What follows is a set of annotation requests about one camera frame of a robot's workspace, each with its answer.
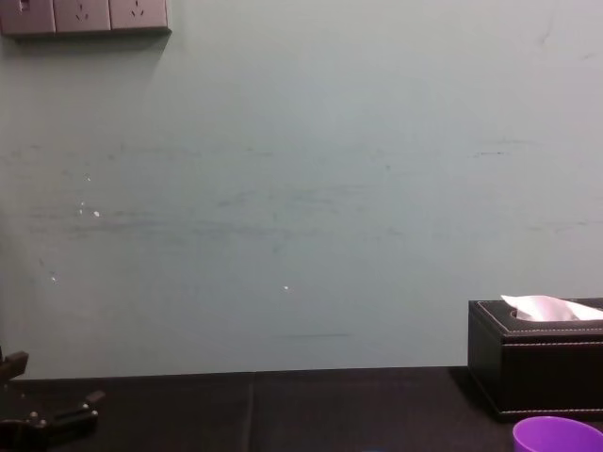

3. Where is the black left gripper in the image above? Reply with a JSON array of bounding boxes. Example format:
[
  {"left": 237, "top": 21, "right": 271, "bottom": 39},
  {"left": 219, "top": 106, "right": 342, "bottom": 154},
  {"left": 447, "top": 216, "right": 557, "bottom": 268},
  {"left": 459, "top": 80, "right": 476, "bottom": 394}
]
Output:
[{"left": 0, "top": 350, "right": 106, "bottom": 452}]

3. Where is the black table cloth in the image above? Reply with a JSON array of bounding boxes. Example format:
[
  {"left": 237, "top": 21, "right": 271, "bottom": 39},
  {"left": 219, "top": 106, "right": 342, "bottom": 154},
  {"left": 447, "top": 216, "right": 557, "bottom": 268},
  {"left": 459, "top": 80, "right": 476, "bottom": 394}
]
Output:
[{"left": 0, "top": 366, "right": 603, "bottom": 452}]

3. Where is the black leather tissue box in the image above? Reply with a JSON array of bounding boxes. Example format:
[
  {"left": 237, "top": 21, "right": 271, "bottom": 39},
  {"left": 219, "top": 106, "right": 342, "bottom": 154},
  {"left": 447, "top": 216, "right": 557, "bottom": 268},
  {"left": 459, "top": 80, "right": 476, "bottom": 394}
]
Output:
[{"left": 467, "top": 297, "right": 603, "bottom": 423}]

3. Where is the white paper tissue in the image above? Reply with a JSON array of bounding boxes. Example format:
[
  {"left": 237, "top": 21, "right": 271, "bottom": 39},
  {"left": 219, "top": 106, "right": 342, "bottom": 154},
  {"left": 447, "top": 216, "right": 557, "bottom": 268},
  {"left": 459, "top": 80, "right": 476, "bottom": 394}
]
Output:
[{"left": 499, "top": 294, "right": 603, "bottom": 323}]

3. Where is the purple plastic cup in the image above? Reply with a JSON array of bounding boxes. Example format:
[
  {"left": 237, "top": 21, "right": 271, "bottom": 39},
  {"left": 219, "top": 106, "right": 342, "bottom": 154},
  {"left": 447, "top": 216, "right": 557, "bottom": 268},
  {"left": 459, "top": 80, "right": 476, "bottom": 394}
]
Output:
[{"left": 512, "top": 415, "right": 603, "bottom": 452}]

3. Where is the grey wall socket panel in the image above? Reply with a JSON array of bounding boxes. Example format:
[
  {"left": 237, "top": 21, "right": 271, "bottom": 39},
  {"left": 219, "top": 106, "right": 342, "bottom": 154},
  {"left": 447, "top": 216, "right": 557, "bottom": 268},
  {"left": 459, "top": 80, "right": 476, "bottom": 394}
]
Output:
[{"left": 0, "top": 0, "right": 172, "bottom": 39}]

